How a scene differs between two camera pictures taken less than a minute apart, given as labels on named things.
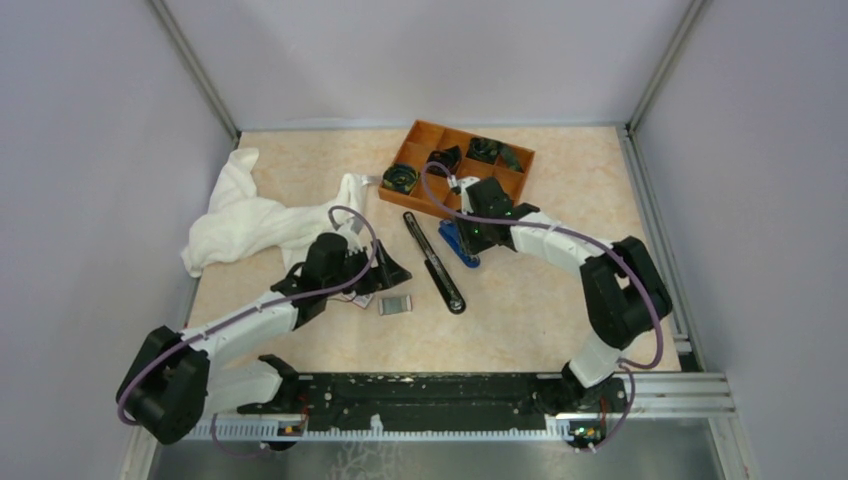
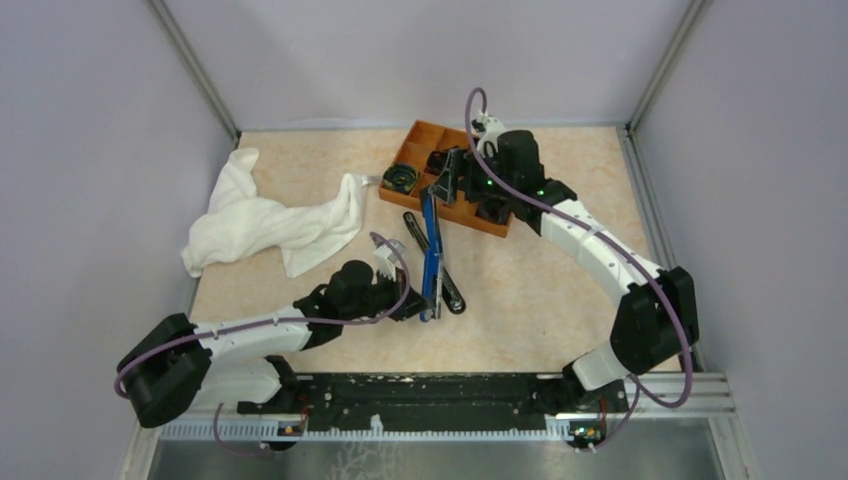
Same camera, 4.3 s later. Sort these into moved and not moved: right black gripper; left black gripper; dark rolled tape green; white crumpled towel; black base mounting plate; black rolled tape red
Moved: right black gripper; left black gripper
Not moved: black base mounting plate; white crumpled towel; black rolled tape red; dark rolled tape green
